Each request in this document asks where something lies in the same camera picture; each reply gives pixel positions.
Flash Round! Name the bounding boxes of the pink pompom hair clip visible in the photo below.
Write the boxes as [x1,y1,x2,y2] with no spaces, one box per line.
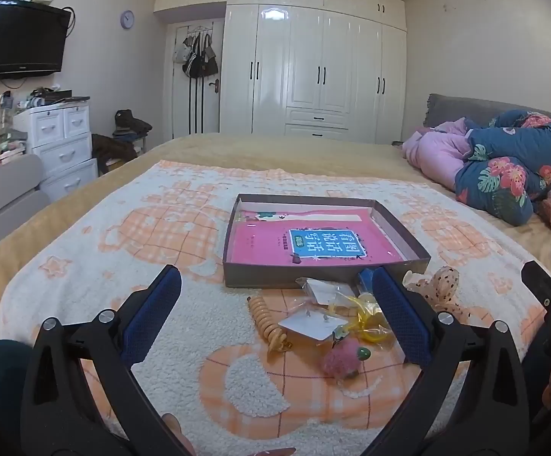
[322,332,372,381]

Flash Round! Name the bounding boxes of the yellow hoop earrings packet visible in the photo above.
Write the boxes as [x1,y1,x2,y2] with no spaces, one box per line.
[335,292,395,343]

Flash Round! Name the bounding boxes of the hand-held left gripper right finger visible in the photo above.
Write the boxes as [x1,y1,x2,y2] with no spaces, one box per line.
[370,266,530,456]

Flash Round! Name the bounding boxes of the pink book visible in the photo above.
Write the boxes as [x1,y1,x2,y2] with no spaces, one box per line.
[232,206,407,267]

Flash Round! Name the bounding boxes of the white wardrobe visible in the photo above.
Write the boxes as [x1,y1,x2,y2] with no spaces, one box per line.
[154,0,408,146]

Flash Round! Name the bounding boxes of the grey hanging bag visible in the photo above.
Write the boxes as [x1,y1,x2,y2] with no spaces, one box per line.
[171,35,193,63]

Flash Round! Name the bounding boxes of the white door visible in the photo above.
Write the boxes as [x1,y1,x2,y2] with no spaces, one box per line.
[166,19,224,139]

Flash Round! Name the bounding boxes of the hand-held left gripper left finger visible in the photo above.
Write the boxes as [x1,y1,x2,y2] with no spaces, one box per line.
[20,264,183,456]

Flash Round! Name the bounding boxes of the black hanging straps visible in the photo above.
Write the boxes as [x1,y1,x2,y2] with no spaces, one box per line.
[187,76,205,135]

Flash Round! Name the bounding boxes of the white plastic drawer unit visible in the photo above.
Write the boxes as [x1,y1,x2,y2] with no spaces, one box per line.
[13,103,99,203]

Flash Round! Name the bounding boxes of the white earring card packet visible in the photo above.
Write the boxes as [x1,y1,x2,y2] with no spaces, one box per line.
[278,311,347,343]

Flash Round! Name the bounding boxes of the black wall television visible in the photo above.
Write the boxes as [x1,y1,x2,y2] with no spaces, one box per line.
[0,0,73,81]

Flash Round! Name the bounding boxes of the brown jacket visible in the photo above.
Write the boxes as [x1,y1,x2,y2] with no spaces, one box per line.
[91,134,138,172]

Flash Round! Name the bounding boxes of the black hanging bag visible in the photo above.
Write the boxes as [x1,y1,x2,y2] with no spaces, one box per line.
[183,33,219,79]

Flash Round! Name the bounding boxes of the dark folded clothes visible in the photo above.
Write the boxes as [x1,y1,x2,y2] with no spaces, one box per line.
[114,109,153,136]

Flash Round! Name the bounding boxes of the blue floral quilt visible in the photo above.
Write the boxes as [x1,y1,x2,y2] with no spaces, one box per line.
[455,109,551,226]

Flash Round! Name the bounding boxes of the beige bedspread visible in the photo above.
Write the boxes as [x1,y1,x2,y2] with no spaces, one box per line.
[0,132,551,343]

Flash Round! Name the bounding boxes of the shallow cardboard box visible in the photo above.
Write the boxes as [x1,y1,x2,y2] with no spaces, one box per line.
[222,193,432,290]

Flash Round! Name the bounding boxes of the clear plastic packet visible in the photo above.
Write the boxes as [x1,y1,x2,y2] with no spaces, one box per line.
[297,276,359,307]

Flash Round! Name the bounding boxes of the orange patterned fleece blanket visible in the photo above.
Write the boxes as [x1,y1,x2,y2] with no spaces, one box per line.
[0,159,551,456]

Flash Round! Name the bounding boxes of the grey upholstered chair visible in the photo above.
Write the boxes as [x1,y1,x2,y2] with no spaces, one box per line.
[0,153,52,248]

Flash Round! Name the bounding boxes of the polka-dot bow scrunchie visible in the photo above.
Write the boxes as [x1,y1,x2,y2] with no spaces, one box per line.
[405,266,461,317]

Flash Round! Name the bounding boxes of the person's left hand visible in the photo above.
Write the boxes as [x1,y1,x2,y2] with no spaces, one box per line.
[161,412,196,456]

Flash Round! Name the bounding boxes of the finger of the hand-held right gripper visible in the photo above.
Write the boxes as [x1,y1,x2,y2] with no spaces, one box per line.
[521,261,551,366]

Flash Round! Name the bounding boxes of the orange spiral hair tie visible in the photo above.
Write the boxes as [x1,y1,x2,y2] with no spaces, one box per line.
[248,296,290,355]

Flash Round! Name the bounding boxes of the pink quilt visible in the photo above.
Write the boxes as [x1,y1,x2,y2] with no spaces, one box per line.
[401,118,480,193]

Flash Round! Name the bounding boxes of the black set-top box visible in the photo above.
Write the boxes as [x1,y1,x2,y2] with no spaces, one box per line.
[42,88,91,103]

